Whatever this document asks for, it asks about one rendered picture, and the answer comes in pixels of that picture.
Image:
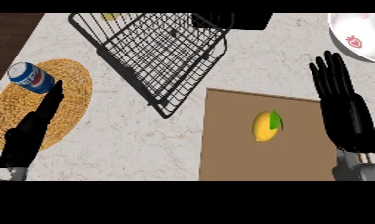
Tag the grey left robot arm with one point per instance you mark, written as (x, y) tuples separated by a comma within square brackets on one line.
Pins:
[(15, 173)]

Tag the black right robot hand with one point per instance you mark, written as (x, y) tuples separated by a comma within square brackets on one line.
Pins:
[(346, 109)]

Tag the white plate with strawberry print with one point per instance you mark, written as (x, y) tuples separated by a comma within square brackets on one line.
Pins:
[(353, 36)]

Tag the small yellow object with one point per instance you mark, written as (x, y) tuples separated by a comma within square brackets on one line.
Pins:
[(109, 16)]

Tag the dark brown wooden surface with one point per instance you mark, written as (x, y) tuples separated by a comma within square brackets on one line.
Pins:
[(15, 36)]

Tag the yellow lemon with green leaf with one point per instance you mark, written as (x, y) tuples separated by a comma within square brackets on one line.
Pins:
[(267, 125)]

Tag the round woven yellow placemat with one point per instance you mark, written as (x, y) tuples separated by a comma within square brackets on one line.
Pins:
[(61, 102)]

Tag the black appliance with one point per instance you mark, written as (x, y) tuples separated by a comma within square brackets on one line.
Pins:
[(241, 20)]

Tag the brown flat tray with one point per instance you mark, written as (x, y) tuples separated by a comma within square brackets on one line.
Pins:
[(266, 142)]

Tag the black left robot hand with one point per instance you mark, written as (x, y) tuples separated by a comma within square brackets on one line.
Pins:
[(30, 129)]

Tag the blue soda can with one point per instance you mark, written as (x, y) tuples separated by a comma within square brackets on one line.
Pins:
[(30, 78)]

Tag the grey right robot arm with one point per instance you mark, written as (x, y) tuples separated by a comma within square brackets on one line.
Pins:
[(353, 168)]

